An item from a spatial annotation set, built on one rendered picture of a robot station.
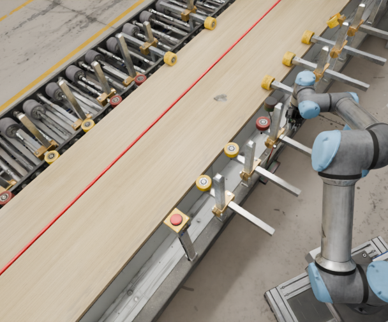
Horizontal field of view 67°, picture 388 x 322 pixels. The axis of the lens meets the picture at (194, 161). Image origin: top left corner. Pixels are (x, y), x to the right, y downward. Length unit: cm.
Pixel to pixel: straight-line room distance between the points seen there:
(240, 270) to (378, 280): 135
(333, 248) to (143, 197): 92
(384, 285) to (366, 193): 168
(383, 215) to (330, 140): 182
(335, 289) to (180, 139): 106
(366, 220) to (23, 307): 226
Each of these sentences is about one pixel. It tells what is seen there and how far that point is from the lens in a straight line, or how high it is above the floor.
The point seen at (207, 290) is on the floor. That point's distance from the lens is 226.
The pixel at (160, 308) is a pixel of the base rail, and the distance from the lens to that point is 158.
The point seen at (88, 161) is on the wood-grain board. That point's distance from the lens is 175.
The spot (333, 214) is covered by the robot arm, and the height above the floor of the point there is 139.
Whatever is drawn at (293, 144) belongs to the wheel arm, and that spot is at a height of 86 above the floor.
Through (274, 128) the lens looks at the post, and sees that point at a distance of 162.
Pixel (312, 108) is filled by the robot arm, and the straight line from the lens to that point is 124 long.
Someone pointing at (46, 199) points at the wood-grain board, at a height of 90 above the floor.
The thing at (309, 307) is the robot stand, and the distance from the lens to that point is 209.
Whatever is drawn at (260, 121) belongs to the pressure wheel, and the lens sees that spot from 172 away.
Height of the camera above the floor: 224
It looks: 58 degrees down
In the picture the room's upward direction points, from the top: 11 degrees counter-clockwise
